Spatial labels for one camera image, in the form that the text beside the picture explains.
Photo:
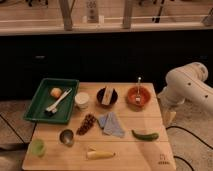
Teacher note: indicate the black bowl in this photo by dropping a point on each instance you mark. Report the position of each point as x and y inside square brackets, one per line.
[100, 94]

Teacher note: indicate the metal spoon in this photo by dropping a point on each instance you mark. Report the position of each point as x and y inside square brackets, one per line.
[138, 96]

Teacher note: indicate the orange bowl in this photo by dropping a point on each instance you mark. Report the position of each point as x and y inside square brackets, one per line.
[145, 96]

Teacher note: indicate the orange fruit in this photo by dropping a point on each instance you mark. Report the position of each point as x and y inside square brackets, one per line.
[56, 92]

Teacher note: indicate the blue folded cloth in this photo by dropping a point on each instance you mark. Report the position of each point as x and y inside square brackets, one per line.
[110, 125]

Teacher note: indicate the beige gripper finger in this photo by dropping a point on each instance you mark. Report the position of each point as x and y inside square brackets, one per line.
[168, 118]

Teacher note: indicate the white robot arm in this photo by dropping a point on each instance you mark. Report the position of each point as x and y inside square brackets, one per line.
[185, 83]

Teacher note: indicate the beige block in bowl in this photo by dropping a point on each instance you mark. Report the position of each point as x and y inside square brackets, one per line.
[107, 95]

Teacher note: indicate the small metal cup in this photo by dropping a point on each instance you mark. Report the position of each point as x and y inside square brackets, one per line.
[67, 137]

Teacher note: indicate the green plastic tray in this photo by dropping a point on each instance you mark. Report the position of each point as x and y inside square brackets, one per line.
[43, 99]

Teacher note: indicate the white round container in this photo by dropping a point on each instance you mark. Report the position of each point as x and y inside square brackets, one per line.
[82, 100]

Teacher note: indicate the green plastic cup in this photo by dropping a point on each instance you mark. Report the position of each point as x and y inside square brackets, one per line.
[37, 147]

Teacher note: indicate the brown textured piece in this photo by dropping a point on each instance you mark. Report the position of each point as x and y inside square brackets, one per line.
[86, 124]

